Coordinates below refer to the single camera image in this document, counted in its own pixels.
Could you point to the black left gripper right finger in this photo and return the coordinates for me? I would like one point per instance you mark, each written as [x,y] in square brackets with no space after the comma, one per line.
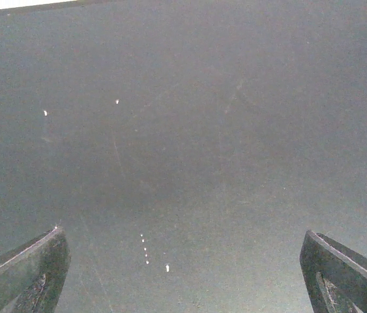
[335,276]

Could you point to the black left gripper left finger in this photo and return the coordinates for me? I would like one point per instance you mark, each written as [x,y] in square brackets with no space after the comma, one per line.
[32,275]

